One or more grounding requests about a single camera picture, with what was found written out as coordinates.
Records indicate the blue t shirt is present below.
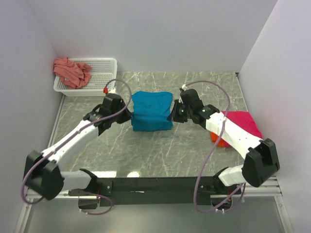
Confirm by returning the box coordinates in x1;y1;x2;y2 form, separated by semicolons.
131;91;173;132

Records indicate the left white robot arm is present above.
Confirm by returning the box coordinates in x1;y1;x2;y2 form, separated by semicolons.
22;93;132;200

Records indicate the salmon crumpled t shirt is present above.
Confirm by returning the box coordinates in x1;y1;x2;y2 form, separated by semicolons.
53;57;92;89

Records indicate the pink folded t shirt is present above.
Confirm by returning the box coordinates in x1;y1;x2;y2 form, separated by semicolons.
223;111;263;139

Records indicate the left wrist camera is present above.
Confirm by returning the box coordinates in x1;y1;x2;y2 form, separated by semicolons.
103;87;117;95

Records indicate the white plastic basket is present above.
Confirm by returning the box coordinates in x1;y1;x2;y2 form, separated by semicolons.
53;58;117;97

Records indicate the orange folded t shirt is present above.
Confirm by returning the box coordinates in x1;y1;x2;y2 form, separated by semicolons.
210;132;230;148

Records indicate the black base beam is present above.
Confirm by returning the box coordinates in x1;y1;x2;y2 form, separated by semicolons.
68;176;241;210

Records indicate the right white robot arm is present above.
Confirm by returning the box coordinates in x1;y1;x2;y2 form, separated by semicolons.
168;89;280;194

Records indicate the aluminium rail frame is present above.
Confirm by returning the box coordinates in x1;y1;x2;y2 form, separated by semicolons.
26;177;282;200

